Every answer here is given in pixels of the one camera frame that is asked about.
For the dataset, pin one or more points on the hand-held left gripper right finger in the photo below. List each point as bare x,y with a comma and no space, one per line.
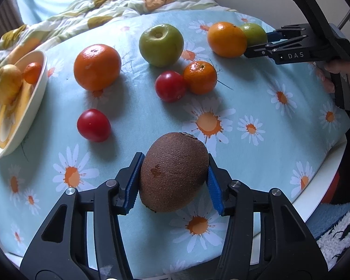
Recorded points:
215,189

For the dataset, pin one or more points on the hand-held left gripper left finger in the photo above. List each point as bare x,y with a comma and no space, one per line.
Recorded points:
131,186

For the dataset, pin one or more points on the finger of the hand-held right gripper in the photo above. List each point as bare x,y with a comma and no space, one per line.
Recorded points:
259,52
273,35

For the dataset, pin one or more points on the small green apple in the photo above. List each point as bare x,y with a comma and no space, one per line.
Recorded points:
255,33

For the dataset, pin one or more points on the medium orange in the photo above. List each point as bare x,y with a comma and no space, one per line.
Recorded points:
227,39

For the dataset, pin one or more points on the brown kiwi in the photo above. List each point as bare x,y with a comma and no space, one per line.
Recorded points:
175,175

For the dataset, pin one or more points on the small tangerine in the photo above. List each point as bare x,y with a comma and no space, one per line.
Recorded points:
32,73
199,77

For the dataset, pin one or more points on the red tomato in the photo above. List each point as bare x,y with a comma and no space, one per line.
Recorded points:
170,87
93,125

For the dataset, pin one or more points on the large green apple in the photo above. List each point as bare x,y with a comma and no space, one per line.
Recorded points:
161,46

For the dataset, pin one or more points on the large orange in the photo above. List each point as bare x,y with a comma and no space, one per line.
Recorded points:
96,67

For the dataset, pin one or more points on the cream oval bowl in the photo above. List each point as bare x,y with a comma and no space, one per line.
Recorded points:
17,131

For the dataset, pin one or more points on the metal rod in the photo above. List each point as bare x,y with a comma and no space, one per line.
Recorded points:
344,19

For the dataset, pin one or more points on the light blue daisy tablecloth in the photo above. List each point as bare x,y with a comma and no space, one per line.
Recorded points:
265,151

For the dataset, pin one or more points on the red round object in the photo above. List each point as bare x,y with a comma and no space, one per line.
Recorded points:
332,189

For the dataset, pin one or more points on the white fluffy patterned rug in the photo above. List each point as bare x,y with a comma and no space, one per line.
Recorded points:
338,230

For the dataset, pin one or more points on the yellow apple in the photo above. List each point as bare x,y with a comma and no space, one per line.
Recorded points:
7,83

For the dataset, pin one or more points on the floral quilt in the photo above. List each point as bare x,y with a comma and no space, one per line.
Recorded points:
75,11

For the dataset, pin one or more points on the brown curtain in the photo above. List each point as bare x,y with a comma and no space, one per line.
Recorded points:
5,14

